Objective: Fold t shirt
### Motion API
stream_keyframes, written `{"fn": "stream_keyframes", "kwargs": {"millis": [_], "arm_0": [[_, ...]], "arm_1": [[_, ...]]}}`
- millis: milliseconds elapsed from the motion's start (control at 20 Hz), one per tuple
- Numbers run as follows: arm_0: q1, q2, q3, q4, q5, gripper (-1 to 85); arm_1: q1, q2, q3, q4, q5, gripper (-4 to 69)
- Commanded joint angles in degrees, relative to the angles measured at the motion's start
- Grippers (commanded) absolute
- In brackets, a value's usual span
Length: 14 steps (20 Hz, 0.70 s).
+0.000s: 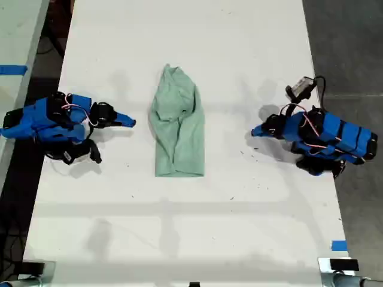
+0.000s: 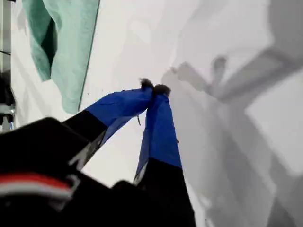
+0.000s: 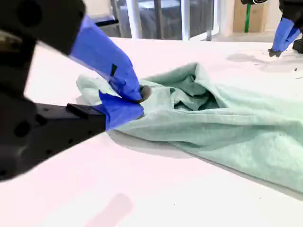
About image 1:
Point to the grey metal pipe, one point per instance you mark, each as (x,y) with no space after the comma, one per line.
(18,282)
(353,281)

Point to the tiny black block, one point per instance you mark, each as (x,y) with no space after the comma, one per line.
(194,284)

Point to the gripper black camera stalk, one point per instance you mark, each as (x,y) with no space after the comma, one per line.
(95,154)
(294,100)

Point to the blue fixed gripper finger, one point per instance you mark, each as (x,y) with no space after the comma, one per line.
(125,118)
(261,129)

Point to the small black box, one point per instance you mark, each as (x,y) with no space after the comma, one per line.
(344,265)
(33,267)

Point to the pale side table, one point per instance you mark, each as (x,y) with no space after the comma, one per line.
(15,30)

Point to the pale green t-shirt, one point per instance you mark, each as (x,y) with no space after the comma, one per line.
(179,134)

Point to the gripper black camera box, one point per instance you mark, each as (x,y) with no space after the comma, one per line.
(74,155)
(302,85)

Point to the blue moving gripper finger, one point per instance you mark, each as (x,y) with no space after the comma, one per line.
(124,124)
(261,135)

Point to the short blue tape strip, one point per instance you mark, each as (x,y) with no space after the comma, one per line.
(339,245)

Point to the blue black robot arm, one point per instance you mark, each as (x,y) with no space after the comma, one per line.
(30,119)
(344,134)

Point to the long blue tape strip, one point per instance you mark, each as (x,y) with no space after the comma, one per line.
(13,69)

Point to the metal clamp plate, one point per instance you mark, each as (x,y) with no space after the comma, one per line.
(324,275)
(49,275)

